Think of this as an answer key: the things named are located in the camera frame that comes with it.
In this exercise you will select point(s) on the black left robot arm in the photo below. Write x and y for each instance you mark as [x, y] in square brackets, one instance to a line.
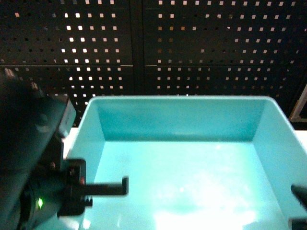
[36, 181]

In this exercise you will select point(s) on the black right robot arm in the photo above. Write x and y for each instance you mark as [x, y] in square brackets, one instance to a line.
[299, 198]

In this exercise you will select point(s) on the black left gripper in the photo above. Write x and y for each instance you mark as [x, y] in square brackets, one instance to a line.
[75, 177]

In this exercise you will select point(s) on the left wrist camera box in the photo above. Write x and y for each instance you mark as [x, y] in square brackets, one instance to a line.
[67, 119]

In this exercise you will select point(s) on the black perforated panel right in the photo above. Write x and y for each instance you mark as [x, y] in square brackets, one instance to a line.
[226, 47]

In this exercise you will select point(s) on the teal plastic bin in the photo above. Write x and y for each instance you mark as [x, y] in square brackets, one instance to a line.
[193, 163]

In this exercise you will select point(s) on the black perforated panel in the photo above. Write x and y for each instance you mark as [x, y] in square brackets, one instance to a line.
[78, 48]
[226, 47]

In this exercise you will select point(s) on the aluminium frame at right edge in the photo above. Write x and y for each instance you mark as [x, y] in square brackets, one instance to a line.
[295, 114]

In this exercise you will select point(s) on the black perforated panel left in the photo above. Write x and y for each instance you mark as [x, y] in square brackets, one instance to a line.
[78, 48]

